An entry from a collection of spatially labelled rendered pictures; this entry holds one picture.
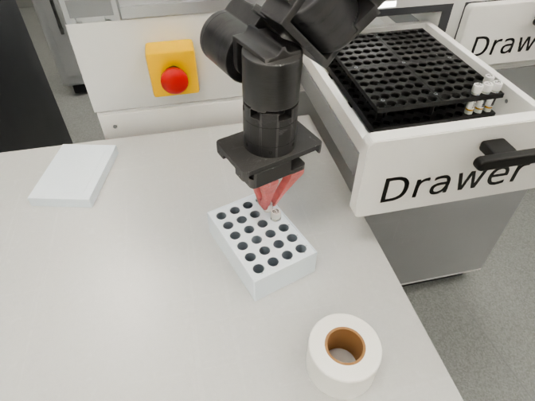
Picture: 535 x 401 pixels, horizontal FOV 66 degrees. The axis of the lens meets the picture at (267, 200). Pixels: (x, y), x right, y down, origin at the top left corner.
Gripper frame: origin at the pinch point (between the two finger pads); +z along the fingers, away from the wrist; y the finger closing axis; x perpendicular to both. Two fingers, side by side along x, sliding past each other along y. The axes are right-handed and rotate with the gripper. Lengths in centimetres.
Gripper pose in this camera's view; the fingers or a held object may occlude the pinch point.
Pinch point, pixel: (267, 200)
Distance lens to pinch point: 51.7
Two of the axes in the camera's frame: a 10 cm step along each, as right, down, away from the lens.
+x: 5.3, 6.0, -5.9
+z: -0.2, 7.1, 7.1
